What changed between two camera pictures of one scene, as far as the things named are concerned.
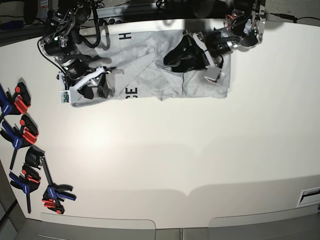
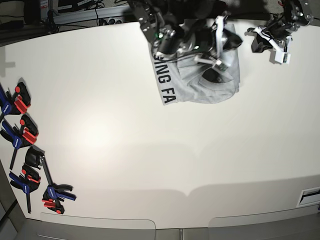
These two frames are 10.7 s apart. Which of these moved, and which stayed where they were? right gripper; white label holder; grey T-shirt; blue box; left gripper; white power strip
Moved: left gripper; grey T-shirt; right gripper
Stayed: white label holder; blue box; white power strip
